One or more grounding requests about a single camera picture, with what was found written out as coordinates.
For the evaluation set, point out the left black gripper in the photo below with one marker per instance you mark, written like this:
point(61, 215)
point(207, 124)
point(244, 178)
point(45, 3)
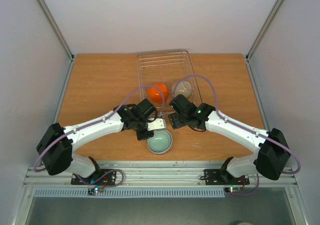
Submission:
point(142, 136)

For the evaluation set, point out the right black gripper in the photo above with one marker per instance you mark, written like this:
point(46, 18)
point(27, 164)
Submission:
point(175, 121)

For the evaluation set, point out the teal patterned ceramic bowl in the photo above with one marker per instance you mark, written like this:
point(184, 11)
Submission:
point(160, 143)

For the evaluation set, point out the orange white ceramic bowl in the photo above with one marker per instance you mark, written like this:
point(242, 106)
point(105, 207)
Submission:
point(155, 95)

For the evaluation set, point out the chrome wire dish rack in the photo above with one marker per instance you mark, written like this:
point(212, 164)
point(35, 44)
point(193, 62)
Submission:
point(163, 67)

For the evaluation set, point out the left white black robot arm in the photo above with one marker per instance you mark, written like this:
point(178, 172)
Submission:
point(57, 147)

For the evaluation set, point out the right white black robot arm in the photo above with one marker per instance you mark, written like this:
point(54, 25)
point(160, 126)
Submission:
point(269, 148)

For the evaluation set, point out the left small circuit board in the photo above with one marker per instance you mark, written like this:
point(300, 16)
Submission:
point(96, 191)

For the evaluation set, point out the small circuit board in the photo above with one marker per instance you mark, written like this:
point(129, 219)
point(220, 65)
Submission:
point(96, 191)
point(233, 189)

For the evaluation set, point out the right small circuit board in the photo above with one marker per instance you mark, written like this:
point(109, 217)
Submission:
point(233, 189)

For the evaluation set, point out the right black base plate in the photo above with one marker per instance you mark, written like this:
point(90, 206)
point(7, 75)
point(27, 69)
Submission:
point(215, 177)

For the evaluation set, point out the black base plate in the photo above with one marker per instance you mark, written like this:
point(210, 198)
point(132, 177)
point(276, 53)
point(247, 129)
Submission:
point(215, 177)
point(98, 178)

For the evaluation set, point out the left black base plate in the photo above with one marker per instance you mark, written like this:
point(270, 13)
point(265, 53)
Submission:
point(98, 178)

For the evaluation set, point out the grey slotted cable duct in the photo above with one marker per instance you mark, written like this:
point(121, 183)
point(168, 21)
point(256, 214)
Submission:
point(126, 193)

